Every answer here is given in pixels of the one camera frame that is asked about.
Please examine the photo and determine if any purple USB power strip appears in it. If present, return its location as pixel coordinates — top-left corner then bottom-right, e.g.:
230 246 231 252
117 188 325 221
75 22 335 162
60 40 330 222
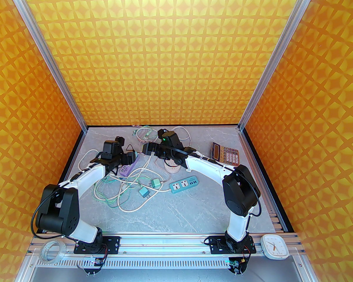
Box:
119 154 139 177

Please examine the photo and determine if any round pink power socket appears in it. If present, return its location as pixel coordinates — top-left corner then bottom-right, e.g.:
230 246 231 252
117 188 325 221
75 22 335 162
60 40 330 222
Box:
164 160 181 174

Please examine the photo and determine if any blue power strip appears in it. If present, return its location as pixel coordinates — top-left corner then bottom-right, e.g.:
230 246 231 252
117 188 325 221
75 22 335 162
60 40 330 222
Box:
169 179 200 194

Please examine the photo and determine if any orange desk calculator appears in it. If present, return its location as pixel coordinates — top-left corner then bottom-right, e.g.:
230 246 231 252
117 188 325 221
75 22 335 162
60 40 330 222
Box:
210 142 241 167

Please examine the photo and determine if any small controller board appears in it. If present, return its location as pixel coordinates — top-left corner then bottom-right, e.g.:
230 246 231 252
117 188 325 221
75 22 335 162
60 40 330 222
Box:
226 256 248 275
82 257 105 275

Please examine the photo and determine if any clear tape roll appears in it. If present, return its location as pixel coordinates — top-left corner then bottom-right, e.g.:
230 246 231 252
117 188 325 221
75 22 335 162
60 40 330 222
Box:
40 241 66 264

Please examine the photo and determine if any white square clock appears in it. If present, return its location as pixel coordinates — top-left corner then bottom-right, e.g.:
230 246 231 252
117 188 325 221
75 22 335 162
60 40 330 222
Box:
260 234 289 260

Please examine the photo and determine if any white cord with three-pin plug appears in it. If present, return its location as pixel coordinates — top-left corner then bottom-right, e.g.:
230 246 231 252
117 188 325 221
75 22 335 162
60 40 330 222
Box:
134 127 153 149

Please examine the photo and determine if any off-white cord with round plug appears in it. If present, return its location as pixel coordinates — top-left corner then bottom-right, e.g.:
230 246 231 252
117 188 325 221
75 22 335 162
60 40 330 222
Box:
172 127 192 149

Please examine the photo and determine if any pink USB cable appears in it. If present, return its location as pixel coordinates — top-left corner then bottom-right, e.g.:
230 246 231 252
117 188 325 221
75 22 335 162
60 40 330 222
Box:
132 124 153 146

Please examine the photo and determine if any light green USB cable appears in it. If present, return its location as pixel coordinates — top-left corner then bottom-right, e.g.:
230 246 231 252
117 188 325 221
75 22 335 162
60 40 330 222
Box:
92 125 153 209

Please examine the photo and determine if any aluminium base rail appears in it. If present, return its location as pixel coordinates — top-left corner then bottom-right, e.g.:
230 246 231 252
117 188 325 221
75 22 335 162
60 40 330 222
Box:
26 231 306 259

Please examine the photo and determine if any perforated metal cable tray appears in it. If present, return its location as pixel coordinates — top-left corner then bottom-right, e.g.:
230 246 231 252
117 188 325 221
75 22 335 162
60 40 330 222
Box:
35 259 297 269

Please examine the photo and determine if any aluminium frame post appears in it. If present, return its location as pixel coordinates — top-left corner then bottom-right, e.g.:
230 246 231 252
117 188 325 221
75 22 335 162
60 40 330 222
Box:
3 0 88 133
238 0 320 132

